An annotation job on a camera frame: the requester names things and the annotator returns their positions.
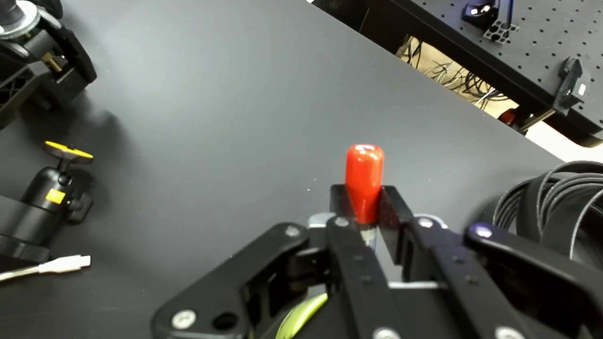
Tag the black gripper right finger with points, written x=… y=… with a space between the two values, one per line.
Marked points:
x=394 y=215

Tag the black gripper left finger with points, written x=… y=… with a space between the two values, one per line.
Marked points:
x=342 y=207

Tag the orange capped grey pen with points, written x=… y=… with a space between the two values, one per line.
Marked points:
x=362 y=181

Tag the black optical breadboard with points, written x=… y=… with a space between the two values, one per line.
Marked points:
x=517 y=45

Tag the black post clamp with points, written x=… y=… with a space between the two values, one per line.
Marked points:
x=570 y=92

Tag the yellow topped ball head mount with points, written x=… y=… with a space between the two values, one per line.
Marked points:
x=51 y=198

